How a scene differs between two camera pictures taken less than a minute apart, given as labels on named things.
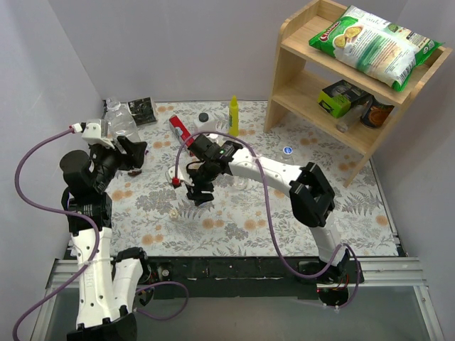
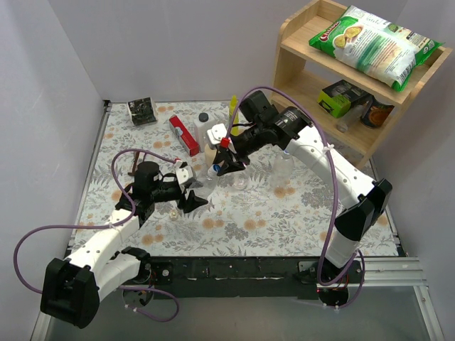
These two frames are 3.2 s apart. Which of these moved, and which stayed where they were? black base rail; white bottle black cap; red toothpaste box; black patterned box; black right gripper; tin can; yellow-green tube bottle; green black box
Moved: black right gripper
Stayed: black base rail; yellow-green tube bottle; green black box; red toothpaste box; white bottle black cap; tin can; black patterned box
